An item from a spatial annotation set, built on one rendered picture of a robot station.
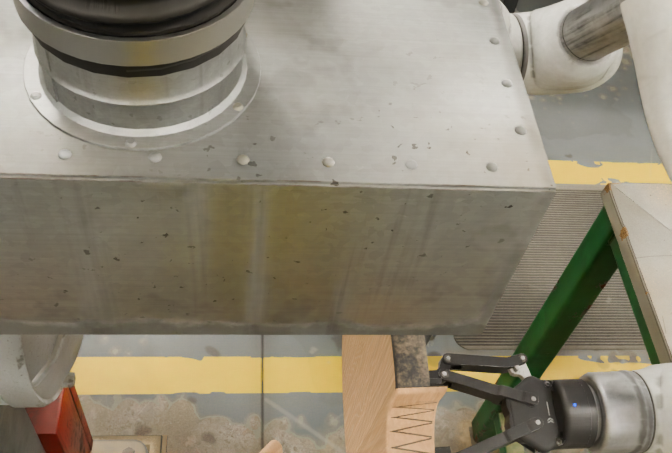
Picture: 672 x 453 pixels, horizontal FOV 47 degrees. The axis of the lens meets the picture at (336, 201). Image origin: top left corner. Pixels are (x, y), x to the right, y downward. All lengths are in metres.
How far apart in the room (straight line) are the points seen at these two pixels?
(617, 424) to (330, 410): 1.16
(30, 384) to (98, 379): 1.41
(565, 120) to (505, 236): 2.40
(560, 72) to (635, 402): 0.73
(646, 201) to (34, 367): 0.95
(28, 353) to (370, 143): 0.32
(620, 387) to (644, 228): 0.39
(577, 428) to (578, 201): 1.70
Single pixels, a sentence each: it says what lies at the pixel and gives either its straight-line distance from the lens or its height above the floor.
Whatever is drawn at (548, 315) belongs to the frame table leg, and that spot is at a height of 0.60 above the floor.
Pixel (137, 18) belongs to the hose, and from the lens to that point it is 0.33.
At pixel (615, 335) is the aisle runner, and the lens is 2.30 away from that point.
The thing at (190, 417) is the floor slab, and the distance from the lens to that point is 1.96.
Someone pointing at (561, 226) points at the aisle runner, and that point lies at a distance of 2.46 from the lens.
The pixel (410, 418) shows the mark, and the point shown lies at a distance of 0.72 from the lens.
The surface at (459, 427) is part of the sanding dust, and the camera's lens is 2.02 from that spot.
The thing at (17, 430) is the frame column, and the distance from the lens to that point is 1.17.
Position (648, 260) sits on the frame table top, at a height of 0.93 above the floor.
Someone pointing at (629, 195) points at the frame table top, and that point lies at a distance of 1.28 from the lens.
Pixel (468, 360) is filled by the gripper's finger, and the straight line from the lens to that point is 0.90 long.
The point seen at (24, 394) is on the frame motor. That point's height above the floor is 1.25.
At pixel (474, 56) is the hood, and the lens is 0.44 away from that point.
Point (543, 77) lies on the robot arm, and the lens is 1.51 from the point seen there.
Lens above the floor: 1.80
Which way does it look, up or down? 51 degrees down
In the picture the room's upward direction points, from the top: 10 degrees clockwise
